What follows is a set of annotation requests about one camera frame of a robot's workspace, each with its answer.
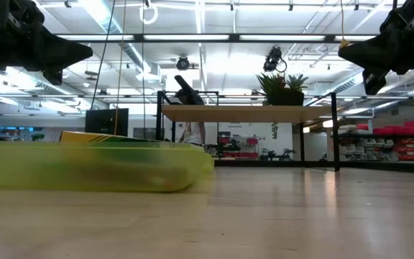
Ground black overhead light bar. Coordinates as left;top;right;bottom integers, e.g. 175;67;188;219
54;33;379;44

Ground yellow crayon box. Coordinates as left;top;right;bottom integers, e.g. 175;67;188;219
59;129;158;144

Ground round black overhead camera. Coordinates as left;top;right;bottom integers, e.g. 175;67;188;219
175;55;191;71

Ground black hanging cable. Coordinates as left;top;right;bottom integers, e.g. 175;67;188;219
91;0;117;111

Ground yellow hanging cable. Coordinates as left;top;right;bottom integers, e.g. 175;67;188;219
112;0;127;137

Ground yellow transparent pencil case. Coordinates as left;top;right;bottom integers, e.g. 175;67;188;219
0;140;216;194

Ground grey hanging cable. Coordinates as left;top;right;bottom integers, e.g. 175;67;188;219
141;0;147;140

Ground black camera with cable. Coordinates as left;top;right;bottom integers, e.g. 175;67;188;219
263;45;288;73

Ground black monitor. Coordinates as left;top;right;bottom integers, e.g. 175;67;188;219
84;107;130;138

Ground wooden riser shelf black legs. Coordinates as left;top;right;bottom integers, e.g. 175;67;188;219
156;89;340;173

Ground black stapler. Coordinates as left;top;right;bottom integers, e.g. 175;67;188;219
173;74;206;106

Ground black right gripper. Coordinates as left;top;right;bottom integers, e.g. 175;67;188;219
337;0;414;96

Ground person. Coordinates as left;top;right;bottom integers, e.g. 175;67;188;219
176;89;207;147

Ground shelving with red grey bins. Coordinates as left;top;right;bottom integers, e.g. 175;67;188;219
338;120;414;163

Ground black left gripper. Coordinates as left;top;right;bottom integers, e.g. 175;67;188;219
1;0;94;86

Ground potted succulent plant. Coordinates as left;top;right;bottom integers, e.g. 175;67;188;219
256;71;310;106

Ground white cable loop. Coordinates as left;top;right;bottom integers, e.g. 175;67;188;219
139;2;159;26

